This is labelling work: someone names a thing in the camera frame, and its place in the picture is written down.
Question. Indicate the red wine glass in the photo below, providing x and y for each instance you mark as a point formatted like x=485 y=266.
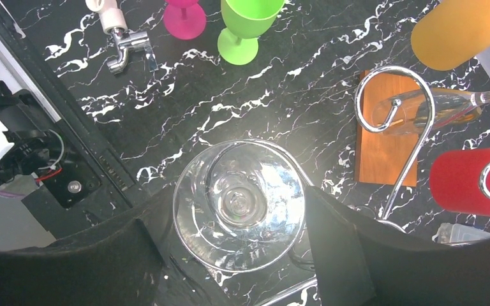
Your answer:
x=460 y=181

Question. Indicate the clear wine glass rear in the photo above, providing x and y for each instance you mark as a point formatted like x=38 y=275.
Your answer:
x=451 y=107

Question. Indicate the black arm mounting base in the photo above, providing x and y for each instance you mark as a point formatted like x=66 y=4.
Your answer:
x=79 y=181

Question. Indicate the orange wooden rack base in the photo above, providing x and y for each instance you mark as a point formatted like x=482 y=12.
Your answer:
x=379 y=157

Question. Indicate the clear wine glass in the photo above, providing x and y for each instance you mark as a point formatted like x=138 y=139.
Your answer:
x=451 y=107
x=239 y=206

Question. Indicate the yellow orange wine glass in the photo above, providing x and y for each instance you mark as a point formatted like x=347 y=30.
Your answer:
x=452 y=33

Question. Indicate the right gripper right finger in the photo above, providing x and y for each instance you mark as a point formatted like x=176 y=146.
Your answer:
x=360 y=261

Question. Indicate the clear plastic screw box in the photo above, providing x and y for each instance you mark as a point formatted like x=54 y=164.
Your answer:
x=457 y=234

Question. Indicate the green wine glass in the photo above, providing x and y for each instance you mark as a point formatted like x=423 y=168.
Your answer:
x=245 y=21

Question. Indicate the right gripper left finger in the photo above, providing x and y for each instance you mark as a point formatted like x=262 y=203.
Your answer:
x=117 y=262

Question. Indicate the silver wire glass rack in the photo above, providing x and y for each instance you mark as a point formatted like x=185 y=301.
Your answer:
x=330 y=160

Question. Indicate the clear wine glass front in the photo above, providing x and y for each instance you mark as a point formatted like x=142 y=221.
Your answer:
x=239 y=206

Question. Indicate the pink wine glass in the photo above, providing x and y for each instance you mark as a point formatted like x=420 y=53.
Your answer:
x=184 y=19

